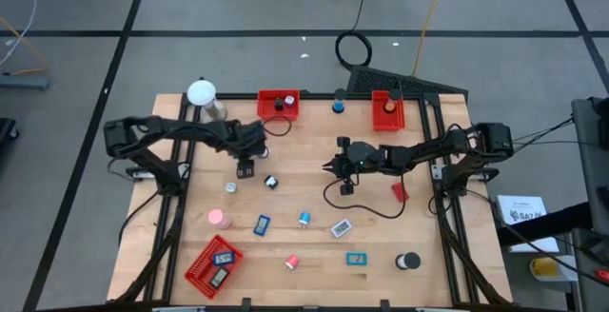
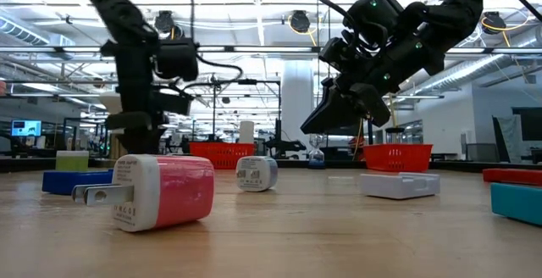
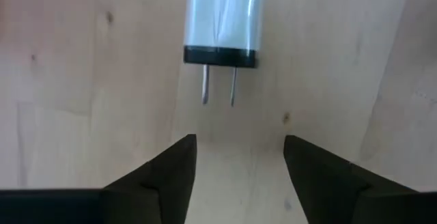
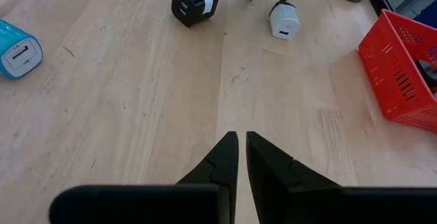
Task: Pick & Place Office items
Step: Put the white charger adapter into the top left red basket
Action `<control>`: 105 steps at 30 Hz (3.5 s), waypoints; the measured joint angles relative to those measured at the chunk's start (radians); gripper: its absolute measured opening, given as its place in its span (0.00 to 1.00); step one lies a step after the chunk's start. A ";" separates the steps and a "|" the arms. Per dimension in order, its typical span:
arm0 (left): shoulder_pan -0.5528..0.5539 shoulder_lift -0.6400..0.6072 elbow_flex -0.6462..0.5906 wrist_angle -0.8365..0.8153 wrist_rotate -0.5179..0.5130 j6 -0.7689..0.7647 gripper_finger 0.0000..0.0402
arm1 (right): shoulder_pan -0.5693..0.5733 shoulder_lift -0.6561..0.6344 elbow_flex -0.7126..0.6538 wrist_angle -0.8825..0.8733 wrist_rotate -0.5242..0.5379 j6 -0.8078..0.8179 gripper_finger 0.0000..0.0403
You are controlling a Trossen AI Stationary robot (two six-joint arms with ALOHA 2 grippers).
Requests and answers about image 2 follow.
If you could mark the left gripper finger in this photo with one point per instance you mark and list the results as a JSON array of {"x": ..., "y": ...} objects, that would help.
[
  {"x": 133, "y": 140},
  {"x": 153, "y": 138}
]

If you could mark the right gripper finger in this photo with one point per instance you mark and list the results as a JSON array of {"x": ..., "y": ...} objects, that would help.
[
  {"x": 376, "y": 106},
  {"x": 334, "y": 112}
]

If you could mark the orange sand hourglass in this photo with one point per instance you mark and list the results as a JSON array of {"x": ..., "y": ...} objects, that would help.
[{"x": 394, "y": 133}]

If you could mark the light green power adapter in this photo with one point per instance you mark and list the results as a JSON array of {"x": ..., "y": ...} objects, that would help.
[{"x": 72, "y": 161}]

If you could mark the blue digital clock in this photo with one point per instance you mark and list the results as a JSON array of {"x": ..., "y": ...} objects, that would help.
[{"x": 72, "y": 182}]

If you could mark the white digital clock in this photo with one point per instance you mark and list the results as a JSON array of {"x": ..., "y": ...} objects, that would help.
[{"x": 398, "y": 187}]

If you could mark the light blue power adapter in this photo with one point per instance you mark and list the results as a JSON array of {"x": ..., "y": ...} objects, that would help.
[{"x": 254, "y": 174}]

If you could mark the background black robot arm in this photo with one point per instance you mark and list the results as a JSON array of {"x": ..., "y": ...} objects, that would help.
[{"x": 283, "y": 146}]

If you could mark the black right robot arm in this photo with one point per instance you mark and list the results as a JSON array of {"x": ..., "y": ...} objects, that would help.
[{"x": 457, "y": 11}]

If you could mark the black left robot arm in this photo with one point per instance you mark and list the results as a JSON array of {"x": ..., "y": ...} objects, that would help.
[{"x": 114, "y": 7}]

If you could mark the white building column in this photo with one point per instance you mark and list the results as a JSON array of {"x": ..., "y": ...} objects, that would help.
[{"x": 297, "y": 100}]

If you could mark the red plastic basket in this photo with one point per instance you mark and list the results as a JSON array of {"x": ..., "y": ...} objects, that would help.
[
  {"x": 398, "y": 157},
  {"x": 220, "y": 153}
]

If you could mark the pink power adapter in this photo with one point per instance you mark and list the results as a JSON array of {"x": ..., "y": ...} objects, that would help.
[{"x": 182, "y": 193}]

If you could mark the long ceiling light fixture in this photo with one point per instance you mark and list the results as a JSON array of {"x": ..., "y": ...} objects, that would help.
[{"x": 271, "y": 50}]

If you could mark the white cylinder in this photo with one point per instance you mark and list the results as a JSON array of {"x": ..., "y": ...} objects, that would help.
[{"x": 246, "y": 131}]

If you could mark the small computer monitor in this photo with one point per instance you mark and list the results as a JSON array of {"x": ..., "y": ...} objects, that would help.
[{"x": 26, "y": 127}]

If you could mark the grey mesh bin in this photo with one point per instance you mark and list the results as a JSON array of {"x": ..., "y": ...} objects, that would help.
[{"x": 481, "y": 153}]

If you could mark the grey leaning board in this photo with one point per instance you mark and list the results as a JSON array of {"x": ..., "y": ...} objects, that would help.
[{"x": 506, "y": 138}]

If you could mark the red digital clock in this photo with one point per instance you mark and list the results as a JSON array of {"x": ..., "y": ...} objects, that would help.
[{"x": 512, "y": 177}]

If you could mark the teal digital clock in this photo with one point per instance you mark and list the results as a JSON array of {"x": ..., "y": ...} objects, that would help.
[{"x": 516, "y": 204}]

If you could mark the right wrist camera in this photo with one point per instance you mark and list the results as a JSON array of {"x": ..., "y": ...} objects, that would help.
[{"x": 339, "y": 53}]

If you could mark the black gantry frame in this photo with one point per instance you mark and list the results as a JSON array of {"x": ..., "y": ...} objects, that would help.
[{"x": 245, "y": 82}]

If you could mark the black wall panel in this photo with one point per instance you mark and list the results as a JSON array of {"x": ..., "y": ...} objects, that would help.
[{"x": 529, "y": 125}]

